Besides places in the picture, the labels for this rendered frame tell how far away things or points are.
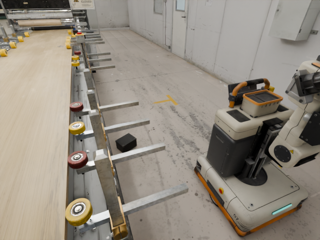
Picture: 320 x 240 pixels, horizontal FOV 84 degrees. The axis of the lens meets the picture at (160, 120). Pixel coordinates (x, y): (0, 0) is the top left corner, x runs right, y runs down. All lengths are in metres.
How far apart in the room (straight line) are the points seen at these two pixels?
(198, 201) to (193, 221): 0.18
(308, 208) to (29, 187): 2.01
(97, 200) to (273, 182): 1.31
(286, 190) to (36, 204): 1.58
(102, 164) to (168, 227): 1.21
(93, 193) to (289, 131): 1.12
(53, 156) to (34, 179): 0.12
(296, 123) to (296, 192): 0.69
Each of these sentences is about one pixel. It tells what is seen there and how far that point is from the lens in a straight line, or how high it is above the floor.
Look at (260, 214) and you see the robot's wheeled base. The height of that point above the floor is 0.27.
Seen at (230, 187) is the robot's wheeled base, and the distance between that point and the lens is 1.56.
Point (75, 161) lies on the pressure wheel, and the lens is 0.85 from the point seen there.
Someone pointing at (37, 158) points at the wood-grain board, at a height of 0.90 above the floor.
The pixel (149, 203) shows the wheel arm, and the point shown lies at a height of 0.81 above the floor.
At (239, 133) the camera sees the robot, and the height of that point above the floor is 0.76.
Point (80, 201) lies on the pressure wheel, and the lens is 0.72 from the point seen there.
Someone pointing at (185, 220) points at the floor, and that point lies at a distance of 1.66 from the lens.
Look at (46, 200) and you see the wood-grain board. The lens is 0.78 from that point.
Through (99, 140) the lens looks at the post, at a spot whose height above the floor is 1.01.
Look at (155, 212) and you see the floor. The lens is 1.68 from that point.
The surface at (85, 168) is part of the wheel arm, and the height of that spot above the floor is 0.84.
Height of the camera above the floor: 1.48
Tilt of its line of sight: 34 degrees down
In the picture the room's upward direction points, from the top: straight up
